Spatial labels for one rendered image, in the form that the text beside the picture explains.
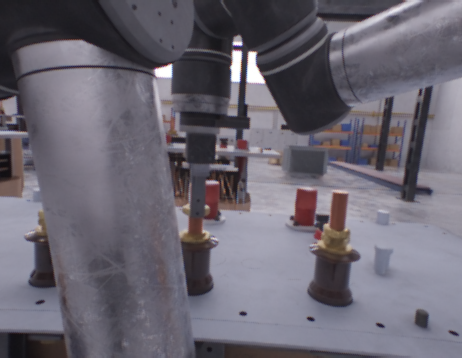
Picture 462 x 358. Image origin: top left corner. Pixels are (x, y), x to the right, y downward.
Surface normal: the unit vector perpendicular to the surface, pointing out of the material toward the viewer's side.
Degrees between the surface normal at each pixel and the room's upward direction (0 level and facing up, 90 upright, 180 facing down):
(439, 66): 142
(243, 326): 11
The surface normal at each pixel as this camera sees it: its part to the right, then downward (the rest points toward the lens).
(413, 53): -0.58, 0.44
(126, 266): 0.40, 0.04
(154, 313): 0.68, 0.00
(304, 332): 0.05, -0.94
